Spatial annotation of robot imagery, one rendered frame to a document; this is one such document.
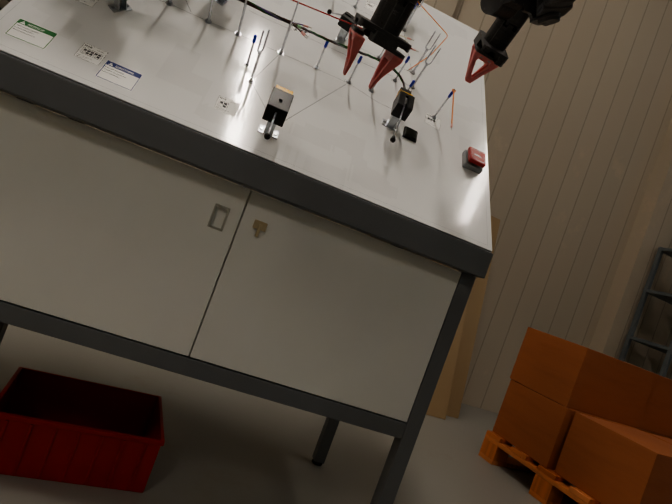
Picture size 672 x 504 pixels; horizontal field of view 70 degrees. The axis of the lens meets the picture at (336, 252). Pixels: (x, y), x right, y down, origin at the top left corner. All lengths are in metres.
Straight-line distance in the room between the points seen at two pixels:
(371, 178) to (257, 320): 0.42
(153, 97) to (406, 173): 0.60
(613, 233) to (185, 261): 4.17
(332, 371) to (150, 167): 0.61
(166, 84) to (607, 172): 4.07
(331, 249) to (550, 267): 3.39
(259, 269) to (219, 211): 0.16
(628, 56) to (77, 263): 4.58
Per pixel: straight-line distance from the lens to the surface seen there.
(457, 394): 3.50
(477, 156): 1.37
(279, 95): 1.06
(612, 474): 2.51
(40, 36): 1.22
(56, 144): 1.15
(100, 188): 1.12
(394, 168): 1.21
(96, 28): 1.26
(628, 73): 4.97
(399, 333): 1.18
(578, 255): 4.56
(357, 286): 1.13
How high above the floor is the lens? 0.71
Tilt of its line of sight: 1 degrees up
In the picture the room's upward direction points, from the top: 20 degrees clockwise
